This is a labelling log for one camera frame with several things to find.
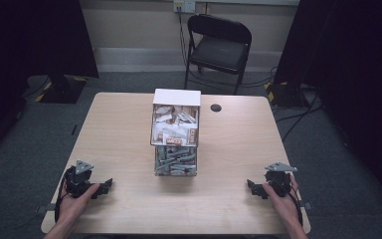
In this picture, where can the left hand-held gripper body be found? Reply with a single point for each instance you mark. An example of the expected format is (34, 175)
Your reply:
(77, 181)

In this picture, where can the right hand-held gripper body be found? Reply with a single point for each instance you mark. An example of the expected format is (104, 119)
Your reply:
(280, 181)

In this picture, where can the person's left hand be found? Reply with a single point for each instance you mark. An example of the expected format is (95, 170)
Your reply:
(74, 207)

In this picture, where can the person's right hand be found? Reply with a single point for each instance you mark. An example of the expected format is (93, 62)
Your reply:
(283, 207)

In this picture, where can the grey table edge clamp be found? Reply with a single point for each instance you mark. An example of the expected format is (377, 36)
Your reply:
(307, 206)
(44, 208)

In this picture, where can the pile of grey packets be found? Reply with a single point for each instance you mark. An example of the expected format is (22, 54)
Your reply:
(175, 161)

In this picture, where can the black stand base striped tape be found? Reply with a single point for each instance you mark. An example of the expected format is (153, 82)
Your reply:
(286, 94)
(64, 89)

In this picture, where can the pile of white brown packets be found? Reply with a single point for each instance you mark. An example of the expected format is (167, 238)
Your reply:
(175, 125)

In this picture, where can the white two-tier storage box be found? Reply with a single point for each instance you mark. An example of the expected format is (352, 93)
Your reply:
(176, 97)

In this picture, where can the black folding chair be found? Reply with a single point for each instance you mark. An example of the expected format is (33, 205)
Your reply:
(219, 53)

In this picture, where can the black curtain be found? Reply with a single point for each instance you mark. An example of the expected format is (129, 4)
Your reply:
(351, 66)
(30, 36)

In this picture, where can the white wall socket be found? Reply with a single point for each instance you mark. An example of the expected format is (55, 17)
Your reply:
(184, 5)

